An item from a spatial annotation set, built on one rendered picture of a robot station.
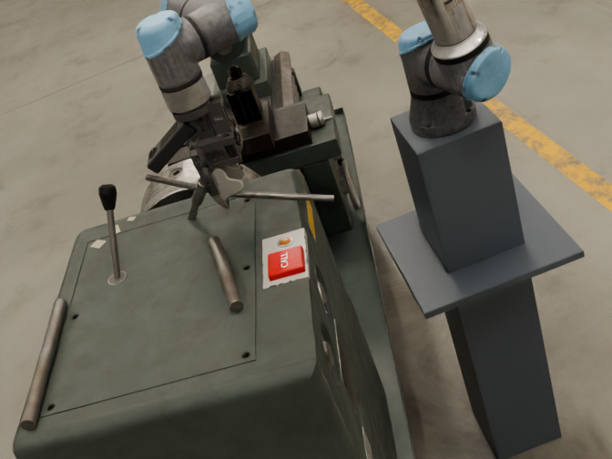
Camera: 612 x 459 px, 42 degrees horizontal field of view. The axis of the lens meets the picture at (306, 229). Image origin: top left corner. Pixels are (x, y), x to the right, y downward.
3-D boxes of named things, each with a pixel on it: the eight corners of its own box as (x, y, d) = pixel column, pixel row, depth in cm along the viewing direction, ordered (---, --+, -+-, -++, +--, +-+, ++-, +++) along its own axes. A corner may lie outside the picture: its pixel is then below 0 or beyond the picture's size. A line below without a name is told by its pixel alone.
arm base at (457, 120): (462, 94, 189) (453, 56, 184) (487, 120, 177) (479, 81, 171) (402, 117, 189) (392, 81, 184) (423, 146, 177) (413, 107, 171)
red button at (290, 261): (307, 275, 129) (302, 266, 128) (271, 285, 130) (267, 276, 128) (304, 253, 134) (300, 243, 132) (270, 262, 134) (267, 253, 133)
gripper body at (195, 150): (243, 166, 137) (219, 105, 130) (197, 179, 138) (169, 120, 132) (244, 144, 143) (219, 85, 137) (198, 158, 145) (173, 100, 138)
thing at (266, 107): (274, 147, 224) (269, 132, 221) (240, 158, 226) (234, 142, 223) (273, 114, 241) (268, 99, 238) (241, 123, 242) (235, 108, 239)
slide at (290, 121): (312, 143, 229) (308, 130, 226) (172, 186, 234) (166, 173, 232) (309, 114, 244) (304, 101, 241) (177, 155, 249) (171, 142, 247)
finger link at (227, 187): (252, 209, 143) (234, 166, 138) (220, 219, 144) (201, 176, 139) (252, 199, 146) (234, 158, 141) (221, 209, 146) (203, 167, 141)
